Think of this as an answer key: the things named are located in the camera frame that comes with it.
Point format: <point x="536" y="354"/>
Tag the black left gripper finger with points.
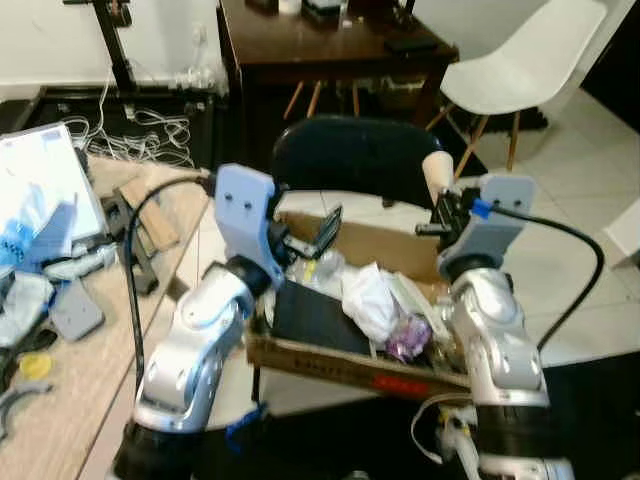
<point x="330" y="226"/>

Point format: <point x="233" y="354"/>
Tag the beige paper cup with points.
<point x="438" y="172"/>

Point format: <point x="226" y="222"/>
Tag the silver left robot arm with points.
<point x="195" y="350"/>

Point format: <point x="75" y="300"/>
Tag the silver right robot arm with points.
<point x="495" y="340"/>

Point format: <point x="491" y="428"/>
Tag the clear plastic wrapper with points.
<point x="318" y="270"/>

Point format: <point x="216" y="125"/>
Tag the black flat tray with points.
<point x="315" y="318"/>

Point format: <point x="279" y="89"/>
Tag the black office chair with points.
<point x="350" y="155"/>

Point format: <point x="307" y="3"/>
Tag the white crumpled tissue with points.
<point x="372" y="298"/>

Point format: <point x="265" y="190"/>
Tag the purple wrapper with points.
<point x="408" y="338"/>

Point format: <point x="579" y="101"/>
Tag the brown cardboard box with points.
<point x="350" y="372"/>

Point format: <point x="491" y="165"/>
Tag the wooden block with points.
<point x="150" y="215"/>

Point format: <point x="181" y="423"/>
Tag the white plastic chair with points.
<point x="530" y="65"/>

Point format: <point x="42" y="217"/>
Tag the black clamp stand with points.
<point x="135" y="245"/>

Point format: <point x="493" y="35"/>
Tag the black phone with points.
<point x="410" y="44"/>

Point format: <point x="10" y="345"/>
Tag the dark wooden table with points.
<point x="320" y="45"/>

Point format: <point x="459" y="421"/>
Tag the blue tape strip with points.
<point x="245" y="425"/>

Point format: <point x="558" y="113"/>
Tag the grey power adapter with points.
<point x="76" y="310"/>

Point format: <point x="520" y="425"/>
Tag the black tripod stand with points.
<point x="115" y="50"/>

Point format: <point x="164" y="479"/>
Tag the yellow tape roll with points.
<point x="35" y="366"/>

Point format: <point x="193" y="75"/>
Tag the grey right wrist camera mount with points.
<point x="492" y="232"/>

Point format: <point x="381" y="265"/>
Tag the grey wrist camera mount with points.
<point x="243" y="205"/>
<point x="492" y="232"/>

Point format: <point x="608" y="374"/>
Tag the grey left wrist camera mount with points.
<point x="243" y="205"/>

